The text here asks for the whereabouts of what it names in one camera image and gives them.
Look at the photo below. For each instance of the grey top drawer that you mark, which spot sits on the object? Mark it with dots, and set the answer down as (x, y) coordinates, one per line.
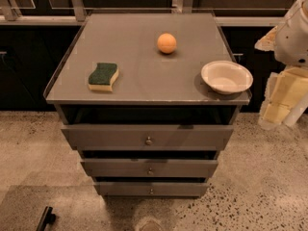
(147, 137)

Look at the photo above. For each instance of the grey drawer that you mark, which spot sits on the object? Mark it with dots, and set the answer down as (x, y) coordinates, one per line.
(149, 168)
(147, 137)
(151, 189)

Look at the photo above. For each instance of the metal railing frame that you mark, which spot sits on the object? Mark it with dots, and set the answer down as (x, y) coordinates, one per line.
(77, 4)

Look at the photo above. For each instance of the grey middle drawer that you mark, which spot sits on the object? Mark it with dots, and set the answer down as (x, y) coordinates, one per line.
(149, 168)

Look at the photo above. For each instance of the black object on floor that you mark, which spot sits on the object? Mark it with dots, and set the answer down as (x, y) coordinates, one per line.
(47, 217)

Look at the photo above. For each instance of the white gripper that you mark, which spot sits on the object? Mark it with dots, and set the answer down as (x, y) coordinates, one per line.
(293, 38)

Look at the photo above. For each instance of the orange ball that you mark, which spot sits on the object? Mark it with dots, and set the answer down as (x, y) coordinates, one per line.
(166, 43)

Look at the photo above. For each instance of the grey metal drawer cabinet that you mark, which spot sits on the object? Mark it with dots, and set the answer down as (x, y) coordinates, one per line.
(152, 88)

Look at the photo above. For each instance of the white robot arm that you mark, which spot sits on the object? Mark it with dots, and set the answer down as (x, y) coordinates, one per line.
(291, 49)

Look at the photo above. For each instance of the white paper bowl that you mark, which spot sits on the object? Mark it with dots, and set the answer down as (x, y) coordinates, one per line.
(226, 77)

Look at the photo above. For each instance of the green yellow sponge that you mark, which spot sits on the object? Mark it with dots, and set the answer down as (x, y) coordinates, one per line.
(103, 78)

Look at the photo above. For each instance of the grey bottom drawer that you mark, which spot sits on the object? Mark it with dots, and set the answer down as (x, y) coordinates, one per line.
(151, 189)

